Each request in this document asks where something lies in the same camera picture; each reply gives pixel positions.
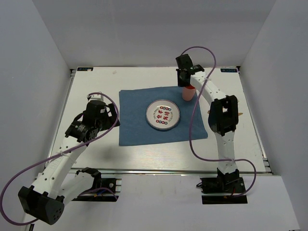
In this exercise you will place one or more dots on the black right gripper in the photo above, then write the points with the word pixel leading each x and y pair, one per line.
pixel 180 83

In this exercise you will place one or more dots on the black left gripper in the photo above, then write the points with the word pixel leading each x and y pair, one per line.
pixel 110 120

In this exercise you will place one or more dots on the pink plastic cup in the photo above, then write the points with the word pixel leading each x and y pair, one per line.
pixel 188 92

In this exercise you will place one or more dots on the blue cloth placemat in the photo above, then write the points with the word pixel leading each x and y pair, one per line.
pixel 134 128

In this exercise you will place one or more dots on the white plate with red characters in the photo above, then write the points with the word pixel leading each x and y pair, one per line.
pixel 162 114

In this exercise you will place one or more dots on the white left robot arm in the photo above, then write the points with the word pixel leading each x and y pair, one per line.
pixel 47 196

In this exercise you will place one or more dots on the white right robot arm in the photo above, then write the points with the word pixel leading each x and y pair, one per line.
pixel 223 114

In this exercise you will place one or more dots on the blue label sticker right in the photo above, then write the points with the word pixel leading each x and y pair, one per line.
pixel 228 70

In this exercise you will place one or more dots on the blue label sticker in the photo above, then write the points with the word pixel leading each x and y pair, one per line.
pixel 228 70
pixel 85 69

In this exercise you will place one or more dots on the blue label sticker left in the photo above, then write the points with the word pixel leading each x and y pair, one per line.
pixel 85 69

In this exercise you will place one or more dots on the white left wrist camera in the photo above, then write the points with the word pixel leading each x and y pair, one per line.
pixel 96 99

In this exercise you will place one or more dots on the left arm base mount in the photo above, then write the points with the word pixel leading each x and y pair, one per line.
pixel 105 189

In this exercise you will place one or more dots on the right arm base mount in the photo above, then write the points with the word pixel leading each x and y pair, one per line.
pixel 214 192

